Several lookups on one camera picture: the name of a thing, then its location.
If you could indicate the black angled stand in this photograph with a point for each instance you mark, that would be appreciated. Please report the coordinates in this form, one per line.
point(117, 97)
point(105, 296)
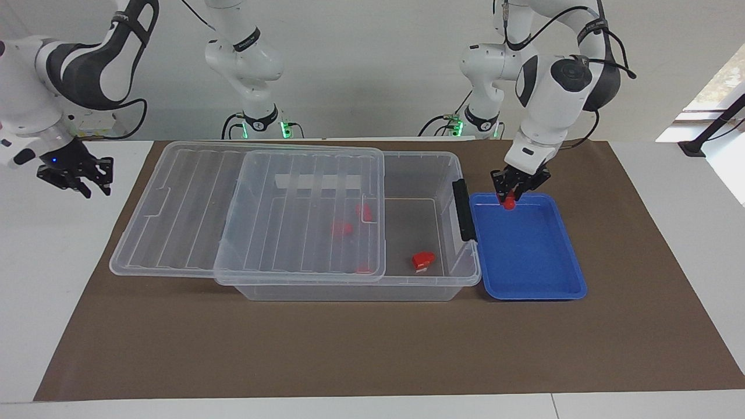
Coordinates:
point(692, 147)

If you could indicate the black box latch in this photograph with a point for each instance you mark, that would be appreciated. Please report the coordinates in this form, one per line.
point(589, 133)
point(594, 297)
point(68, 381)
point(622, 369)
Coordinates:
point(464, 209)

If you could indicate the blue plastic tray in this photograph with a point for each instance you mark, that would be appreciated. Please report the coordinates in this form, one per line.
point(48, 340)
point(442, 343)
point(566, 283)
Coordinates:
point(524, 256)

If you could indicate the window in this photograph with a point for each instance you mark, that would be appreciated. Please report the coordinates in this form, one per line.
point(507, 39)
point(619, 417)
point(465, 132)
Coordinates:
point(727, 75)

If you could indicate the white strip label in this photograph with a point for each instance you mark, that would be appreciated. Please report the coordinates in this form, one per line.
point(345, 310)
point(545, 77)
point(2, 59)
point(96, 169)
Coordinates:
point(318, 182)

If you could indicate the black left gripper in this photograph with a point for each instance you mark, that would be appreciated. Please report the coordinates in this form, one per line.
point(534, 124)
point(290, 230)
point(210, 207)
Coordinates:
point(522, 173)

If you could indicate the brown table mat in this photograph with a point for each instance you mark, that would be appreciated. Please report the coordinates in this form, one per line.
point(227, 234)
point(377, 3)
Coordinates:
point(372, 349)

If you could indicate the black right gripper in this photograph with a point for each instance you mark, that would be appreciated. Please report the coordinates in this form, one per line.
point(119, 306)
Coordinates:
point(68, 160)

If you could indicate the clear ribbed box lid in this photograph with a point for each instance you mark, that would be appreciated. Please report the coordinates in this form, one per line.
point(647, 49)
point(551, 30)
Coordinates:
point(174, 233)

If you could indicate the clear plastic storage box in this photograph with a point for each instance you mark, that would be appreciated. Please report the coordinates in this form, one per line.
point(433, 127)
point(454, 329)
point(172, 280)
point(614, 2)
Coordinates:
point(413, 233)

